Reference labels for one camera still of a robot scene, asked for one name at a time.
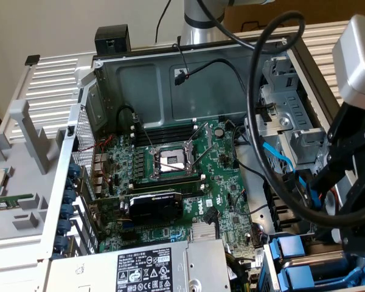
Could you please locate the blue SATA wire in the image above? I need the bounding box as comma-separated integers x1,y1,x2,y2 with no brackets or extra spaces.
261,140,296,172
295,172,322,210

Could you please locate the green RAM stick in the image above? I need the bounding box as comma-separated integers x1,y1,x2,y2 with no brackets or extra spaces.
0,194,34,213

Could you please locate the black supply wire bundle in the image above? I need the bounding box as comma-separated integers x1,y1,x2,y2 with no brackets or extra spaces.
224,252,256,292

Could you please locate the silver CPU socket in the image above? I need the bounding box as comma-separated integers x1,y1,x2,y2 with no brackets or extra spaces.
148,143,200,181

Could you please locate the thin black red wire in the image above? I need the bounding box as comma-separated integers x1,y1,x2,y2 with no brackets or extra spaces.
231,189,248,214

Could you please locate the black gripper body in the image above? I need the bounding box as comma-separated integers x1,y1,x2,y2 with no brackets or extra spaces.
327,102,365,159

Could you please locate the short black looped wire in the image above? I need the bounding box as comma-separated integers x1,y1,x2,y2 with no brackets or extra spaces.
117,105,138,134

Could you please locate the blue disk carrier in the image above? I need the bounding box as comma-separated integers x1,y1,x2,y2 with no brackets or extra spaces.
276,263,365,292

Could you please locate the white label tag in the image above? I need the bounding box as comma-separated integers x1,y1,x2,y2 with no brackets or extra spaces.
254,246,265,266

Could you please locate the silver power supply unit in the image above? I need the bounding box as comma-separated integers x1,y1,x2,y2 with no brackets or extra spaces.
47,238,232,292

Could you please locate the black wire with connector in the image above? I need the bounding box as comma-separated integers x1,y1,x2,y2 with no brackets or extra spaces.
173,58,251,101

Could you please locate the black plastic block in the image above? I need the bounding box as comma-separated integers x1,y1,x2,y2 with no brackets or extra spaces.
94,24,132,58

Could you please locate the black RAM slot white latch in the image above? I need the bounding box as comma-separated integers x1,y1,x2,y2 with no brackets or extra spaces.
181,184,206,198
129,127,198,141
129,120,198,132
130,174,206,191

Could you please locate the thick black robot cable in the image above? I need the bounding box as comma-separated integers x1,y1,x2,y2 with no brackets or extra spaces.
196,0,365,228

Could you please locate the thin black hanging cable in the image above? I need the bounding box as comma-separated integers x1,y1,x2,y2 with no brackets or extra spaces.
154,0,173,44

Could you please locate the silver metal drive cage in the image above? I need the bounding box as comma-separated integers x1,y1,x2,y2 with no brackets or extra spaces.
243,56,332,171

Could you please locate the grey plastic parts rack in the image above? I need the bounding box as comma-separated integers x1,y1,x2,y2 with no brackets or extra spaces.
0,99,68,244

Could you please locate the black graphics card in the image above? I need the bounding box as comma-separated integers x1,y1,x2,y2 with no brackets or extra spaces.
89,190,185,228

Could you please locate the black plastic clip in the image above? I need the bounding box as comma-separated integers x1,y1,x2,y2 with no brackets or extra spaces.
255,102,277,123

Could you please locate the metal socket cover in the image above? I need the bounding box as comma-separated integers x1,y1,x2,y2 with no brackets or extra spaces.
184,121,213,169

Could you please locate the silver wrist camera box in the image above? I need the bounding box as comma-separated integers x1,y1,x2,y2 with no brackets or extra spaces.
332,14,365,106

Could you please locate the black wire angled connector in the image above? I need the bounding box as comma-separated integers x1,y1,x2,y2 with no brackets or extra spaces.
204,207,218,241

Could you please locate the thin black hooked wire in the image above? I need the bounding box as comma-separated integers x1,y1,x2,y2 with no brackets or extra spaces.
172,42,191,79

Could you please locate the green motherboard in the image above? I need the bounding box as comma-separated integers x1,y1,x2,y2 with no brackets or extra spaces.
91,117,264,270

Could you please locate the silver chipset heatsink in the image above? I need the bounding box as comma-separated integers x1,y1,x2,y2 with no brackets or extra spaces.
190,223,217,242

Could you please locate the open grey PC case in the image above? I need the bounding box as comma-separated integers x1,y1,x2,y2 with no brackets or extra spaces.
41,32,365,292

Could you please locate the thin metal locking lever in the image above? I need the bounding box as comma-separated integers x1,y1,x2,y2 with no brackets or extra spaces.
133,113,155,152
156,161,188,173

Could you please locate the silver disk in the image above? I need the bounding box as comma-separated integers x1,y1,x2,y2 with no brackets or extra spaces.
268,234,365,285

